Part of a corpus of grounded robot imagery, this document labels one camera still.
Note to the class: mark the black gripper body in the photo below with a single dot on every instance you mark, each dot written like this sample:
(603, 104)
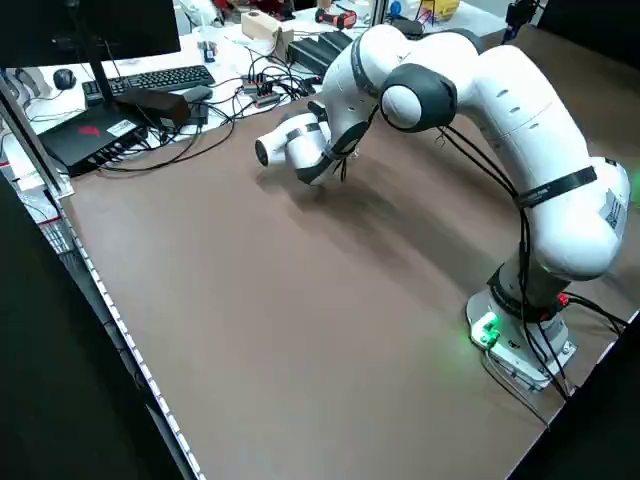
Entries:
(522, 12)

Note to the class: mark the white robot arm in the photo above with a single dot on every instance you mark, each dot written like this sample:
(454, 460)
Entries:
(525, 100)

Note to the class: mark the yellow object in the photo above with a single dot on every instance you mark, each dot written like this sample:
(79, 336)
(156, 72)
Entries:
(445, 7)

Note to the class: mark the black case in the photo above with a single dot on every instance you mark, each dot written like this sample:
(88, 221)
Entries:
(407, 26)

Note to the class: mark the orange and black power tool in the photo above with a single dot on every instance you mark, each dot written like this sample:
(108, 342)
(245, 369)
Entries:
(335, 17)

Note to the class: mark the black power supply box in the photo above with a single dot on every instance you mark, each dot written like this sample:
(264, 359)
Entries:
(335, 40)
(307, 52)

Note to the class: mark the brown cardboard piece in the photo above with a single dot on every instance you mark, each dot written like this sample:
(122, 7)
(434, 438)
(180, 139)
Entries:
(285, 42)

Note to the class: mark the USB hub with red ports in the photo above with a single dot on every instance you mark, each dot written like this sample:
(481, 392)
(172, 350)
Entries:
(260, 90)

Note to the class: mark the small blue device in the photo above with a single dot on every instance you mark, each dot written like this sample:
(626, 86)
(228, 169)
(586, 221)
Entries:
(209, 50)

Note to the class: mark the grey power adapter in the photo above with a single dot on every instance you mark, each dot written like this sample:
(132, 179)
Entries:
(196, 92)

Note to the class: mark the black keyboard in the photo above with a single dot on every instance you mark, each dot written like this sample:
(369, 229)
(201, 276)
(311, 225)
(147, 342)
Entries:
(160, 79)

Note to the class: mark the black adapter brick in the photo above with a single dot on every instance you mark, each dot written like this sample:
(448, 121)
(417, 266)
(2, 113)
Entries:
(160, 107)

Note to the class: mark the black computer monitor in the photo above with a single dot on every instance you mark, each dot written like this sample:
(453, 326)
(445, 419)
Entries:
(75, 25)

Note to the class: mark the black mini computer red logo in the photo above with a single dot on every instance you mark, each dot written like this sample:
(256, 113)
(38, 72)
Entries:
(85, 135)

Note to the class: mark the black computer mouse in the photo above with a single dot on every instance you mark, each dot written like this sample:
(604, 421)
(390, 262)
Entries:
(64, 78)

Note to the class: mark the aluminium profile post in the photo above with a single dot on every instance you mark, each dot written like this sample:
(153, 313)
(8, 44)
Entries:
(377, 12)

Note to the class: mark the aluminium table edge rail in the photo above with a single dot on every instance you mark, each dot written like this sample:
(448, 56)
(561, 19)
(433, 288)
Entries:
(125, 330)

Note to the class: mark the aluminium frame post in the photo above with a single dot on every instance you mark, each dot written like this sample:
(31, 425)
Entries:
(30, 145)

